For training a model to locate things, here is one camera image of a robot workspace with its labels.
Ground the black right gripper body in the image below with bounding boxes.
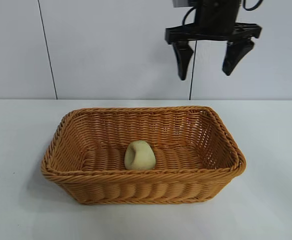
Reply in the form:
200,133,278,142
164,0,263,46

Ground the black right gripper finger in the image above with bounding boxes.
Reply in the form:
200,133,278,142
221,38,256,77
172,39,195,82

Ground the pale yellow egg yolk pastry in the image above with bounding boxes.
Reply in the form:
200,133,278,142
124,140,157,172

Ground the brown woven wicker basket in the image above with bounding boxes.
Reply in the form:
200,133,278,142
40,105,247,206

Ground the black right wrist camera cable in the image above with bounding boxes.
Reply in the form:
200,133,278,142
181,5,199,26

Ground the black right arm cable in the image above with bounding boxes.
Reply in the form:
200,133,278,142
241,0,260,12

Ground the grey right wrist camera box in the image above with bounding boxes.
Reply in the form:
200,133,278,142
171,0,196,9

